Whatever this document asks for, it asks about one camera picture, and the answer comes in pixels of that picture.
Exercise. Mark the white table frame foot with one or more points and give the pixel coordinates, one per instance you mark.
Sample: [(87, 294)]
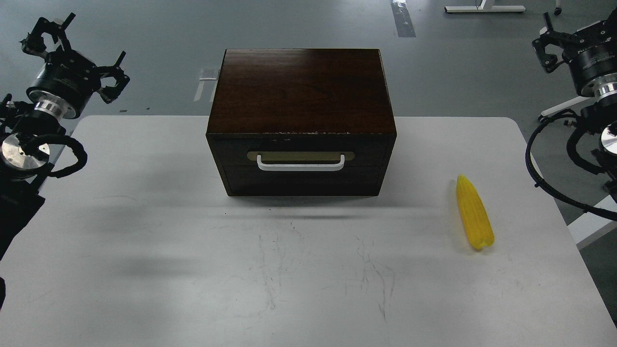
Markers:
[(589, 228)]

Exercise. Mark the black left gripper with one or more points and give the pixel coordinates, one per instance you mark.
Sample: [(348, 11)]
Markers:
[(67, 74)]

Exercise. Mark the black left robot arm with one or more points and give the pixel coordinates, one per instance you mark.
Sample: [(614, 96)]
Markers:
[(34, 146)]

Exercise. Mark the white desk leg frame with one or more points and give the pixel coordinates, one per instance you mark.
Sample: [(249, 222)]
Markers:
[(485, 6)]

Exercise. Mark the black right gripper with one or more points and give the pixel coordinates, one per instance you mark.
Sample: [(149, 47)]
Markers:
[(595, 62)]

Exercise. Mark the yellow corn cob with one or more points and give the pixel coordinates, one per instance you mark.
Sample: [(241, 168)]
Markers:
[(476, 223)]

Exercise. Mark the dark wooden drawer cabinet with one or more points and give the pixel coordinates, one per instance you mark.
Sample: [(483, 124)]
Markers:
[(302, 93)]

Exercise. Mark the white office chair base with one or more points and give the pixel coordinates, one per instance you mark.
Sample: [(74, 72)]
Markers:
[(564, 105)]

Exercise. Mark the wooden drawer with white handle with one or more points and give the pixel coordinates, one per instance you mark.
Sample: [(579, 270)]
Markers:
[(325, 150)]

